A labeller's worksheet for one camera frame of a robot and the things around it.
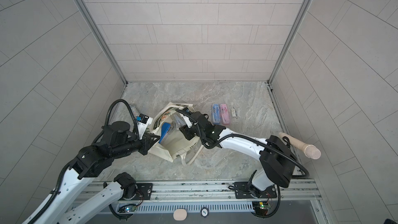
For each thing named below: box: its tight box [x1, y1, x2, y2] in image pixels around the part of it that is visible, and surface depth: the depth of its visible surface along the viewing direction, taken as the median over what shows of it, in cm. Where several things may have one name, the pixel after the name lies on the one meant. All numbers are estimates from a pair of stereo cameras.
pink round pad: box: [173, 208, 188, 221], surface depth 66 cm
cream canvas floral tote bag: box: [148, 102, 204, 166], surface depth 77 cm
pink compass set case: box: [220, 103, 231, 125], surface depth 99 cm
